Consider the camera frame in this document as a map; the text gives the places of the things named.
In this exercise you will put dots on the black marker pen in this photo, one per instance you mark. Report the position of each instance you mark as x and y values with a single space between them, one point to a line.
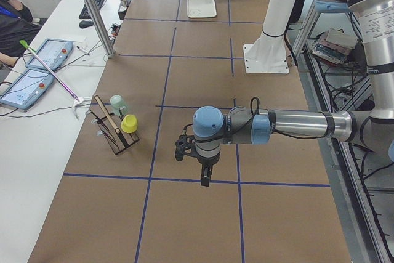
83 50

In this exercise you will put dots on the pale green cup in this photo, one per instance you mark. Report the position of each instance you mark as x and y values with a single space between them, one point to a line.
118 105

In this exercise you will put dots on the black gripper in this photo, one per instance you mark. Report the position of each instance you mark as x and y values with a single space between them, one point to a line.
207 162

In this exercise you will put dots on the seated person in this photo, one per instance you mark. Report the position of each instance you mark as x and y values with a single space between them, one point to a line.
16 24

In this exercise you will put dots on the aluminium frame post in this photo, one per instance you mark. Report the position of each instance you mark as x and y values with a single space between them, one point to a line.
100 27

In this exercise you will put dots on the purple grabber stick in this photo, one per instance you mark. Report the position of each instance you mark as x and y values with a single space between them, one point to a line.
78 101

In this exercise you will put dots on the stack of books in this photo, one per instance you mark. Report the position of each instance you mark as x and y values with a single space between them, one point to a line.
334 46

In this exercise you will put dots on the white bear tray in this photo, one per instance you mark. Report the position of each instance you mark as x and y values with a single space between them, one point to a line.
201 9

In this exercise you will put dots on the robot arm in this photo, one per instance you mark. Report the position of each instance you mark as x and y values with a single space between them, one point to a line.
254 126

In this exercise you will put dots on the black computer mouse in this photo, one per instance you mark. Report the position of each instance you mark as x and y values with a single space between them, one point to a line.
85 24

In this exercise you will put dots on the lower teach pendant tablet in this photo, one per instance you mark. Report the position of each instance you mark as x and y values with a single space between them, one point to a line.
26 90

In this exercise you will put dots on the yellow cup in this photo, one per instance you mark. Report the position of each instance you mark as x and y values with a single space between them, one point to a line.
129 124

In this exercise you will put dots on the teach pendant tablet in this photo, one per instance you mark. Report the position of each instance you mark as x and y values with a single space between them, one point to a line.
26 90
54 52

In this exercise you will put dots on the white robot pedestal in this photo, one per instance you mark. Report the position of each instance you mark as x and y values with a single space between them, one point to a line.
268 53

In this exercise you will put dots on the upper teach pendant tablet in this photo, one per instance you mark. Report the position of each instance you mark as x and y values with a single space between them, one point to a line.
54 52

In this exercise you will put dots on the black wire cup rack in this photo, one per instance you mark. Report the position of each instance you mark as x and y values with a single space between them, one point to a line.
109 127

